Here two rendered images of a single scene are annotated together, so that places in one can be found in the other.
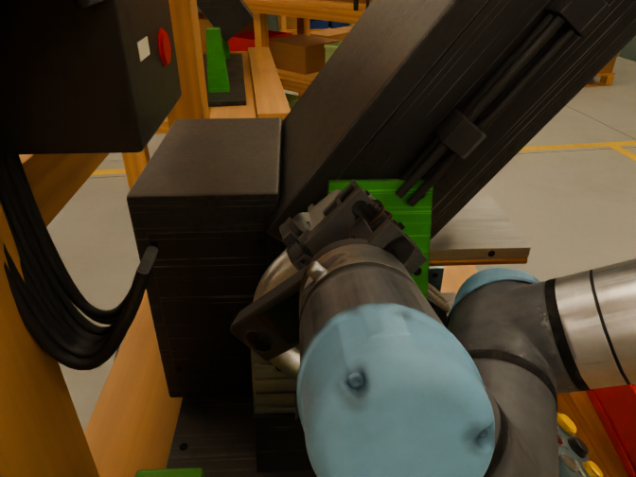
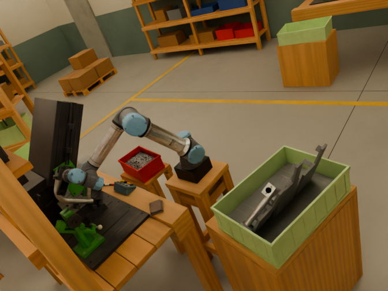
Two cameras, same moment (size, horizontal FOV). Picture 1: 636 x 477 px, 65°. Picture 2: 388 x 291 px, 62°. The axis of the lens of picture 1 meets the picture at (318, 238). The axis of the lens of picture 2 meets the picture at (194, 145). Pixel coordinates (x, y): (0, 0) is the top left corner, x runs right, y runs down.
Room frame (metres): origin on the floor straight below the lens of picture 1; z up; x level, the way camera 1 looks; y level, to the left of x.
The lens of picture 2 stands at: (-1.42, 0.30, 2.11)
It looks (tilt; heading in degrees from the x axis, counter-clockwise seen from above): 30 degrees down; 325
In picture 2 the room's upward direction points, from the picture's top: 21 degrees counter-clockwise
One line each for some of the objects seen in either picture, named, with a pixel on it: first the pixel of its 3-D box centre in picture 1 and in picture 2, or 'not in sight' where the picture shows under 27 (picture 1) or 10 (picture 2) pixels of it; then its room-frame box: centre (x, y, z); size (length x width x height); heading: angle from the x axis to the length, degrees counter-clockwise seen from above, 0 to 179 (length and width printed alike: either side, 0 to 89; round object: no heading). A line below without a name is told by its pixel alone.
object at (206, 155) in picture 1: (229, 250); (38, 201); (0.68, 0.14, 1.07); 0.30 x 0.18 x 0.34; 3
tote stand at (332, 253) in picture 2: not in sight; (288, 250); (-0.53, -0.71, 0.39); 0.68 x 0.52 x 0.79; 83
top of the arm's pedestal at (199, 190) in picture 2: not in sight; (196, 175); (0.08, -0.68, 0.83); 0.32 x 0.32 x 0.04; 5
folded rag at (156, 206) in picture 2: not in sight; (156, 206); (0.02, -0.29, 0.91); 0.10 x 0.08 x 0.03; 143
